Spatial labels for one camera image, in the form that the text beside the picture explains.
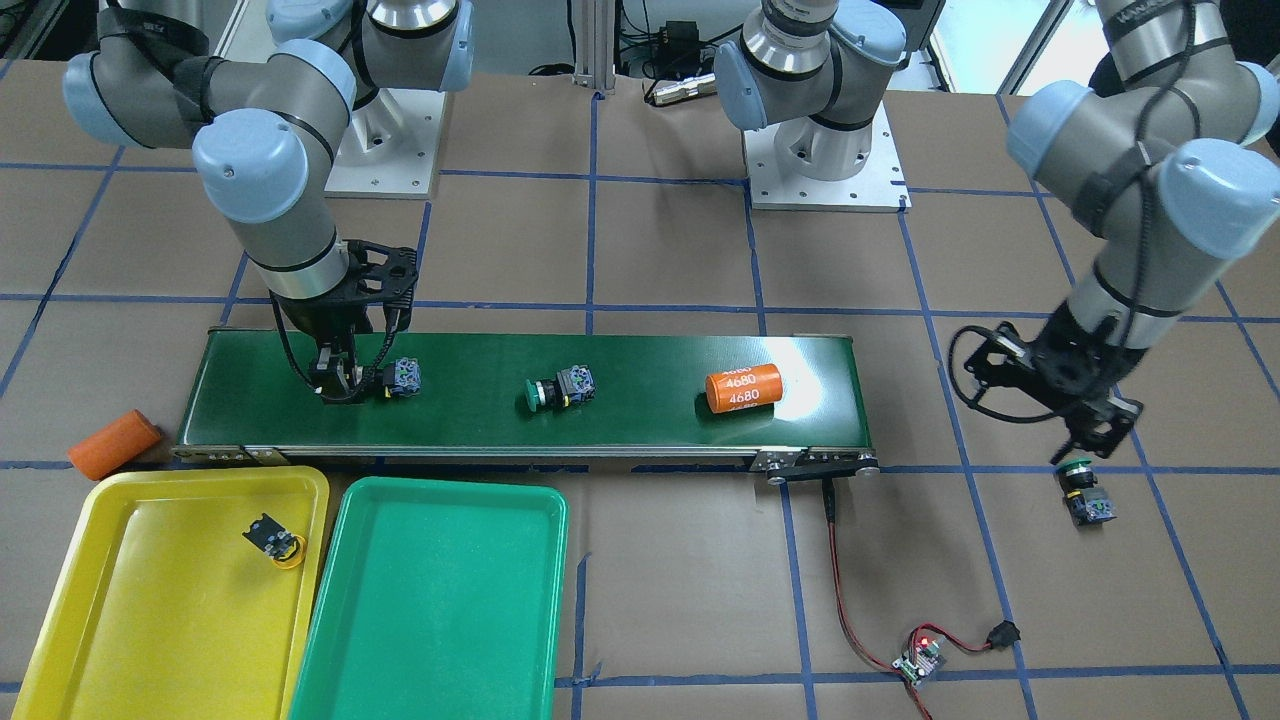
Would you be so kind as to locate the aluminium frame post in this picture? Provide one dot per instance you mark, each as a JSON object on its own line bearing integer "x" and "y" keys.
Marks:
{"x": 594, "y": 42}

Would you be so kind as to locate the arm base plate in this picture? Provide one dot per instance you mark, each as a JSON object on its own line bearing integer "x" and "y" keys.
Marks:
{"x": 391, "y": 148}
{"x": 802, "y": 166}

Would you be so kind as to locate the yellow plastic tray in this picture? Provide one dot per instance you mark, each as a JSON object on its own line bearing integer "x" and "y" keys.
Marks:
{"x": 163, "y": 610}

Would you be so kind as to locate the green plastic tray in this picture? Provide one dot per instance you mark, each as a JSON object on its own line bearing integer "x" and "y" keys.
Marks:
{"x": 440, "y": 600}

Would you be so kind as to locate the yellow push button switch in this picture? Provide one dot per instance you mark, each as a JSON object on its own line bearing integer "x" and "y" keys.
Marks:
{"x": 285, "y": 549}

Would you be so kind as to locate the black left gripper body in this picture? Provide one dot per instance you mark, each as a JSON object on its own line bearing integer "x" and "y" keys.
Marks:
{"x": 1074, "y": 374}

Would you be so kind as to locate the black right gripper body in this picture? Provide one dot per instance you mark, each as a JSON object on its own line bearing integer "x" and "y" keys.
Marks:
{"x": 318, "y": 322}

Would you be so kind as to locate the small controller circuit board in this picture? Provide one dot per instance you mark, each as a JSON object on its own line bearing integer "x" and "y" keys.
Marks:
{"x": 921, "y": 658}

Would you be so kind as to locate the green push button switch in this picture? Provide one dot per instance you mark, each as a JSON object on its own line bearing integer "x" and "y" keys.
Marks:
{"x": 570, "y": 386}

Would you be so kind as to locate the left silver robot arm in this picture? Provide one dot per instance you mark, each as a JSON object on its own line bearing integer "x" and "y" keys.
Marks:
{"x": 1162, "y": 172}

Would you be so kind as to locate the plain orange cylinder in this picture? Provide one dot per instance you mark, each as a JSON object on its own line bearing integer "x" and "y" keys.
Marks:
{"x": 107, "y": 450}

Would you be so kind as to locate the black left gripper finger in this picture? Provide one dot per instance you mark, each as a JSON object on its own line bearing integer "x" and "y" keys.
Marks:
{"x": 1080, "y": 433}
{"x": 1111, "y": 425}

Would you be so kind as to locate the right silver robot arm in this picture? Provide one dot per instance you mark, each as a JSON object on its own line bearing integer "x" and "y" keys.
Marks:
{"x": 265, "y": 136}

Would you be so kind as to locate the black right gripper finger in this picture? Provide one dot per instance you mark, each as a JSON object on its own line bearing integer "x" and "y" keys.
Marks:
{"x": 366, "y": 375}
{"x": 328, "y": 371}

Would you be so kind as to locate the green conveyor belt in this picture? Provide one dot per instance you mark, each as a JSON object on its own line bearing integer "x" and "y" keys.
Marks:
{"x": 248, "y": 406}

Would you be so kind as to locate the orange cylinder printed 4680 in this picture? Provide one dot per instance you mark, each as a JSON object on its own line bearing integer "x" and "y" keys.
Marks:
{"x": 739, "y": 389}

